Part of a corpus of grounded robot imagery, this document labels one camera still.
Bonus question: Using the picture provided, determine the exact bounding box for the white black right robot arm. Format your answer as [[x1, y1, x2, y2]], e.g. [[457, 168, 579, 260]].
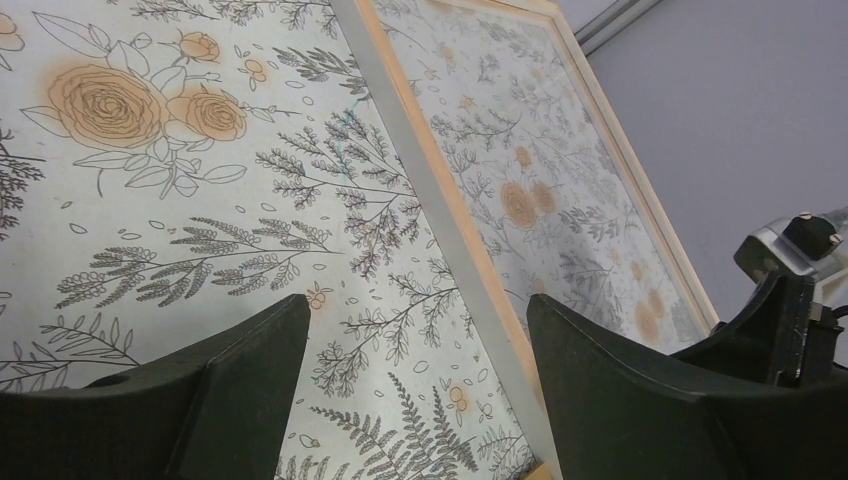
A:
[[674, 208, 847, 388]]

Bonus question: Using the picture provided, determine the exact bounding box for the floral patterned table mat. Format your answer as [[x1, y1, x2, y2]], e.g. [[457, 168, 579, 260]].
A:
[[0, 0, 704, 480]]

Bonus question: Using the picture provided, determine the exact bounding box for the right corner aluminium post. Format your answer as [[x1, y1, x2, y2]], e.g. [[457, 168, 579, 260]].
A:
[[575, 0, 662, 57]]

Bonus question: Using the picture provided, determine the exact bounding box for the light wooden picture frame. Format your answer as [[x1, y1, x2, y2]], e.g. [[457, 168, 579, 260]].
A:
[[333, 1, 717, 479]]

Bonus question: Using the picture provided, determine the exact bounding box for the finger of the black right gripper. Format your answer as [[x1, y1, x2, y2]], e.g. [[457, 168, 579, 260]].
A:
[[672, 273, 845, 388]]

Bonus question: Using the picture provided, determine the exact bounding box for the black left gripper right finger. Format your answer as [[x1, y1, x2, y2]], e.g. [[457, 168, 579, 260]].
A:
[[527, 294, 847, 479]]

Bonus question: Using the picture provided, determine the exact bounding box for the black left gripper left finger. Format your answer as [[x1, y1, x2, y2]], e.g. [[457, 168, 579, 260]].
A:
[[1, 294, 311, 479]]

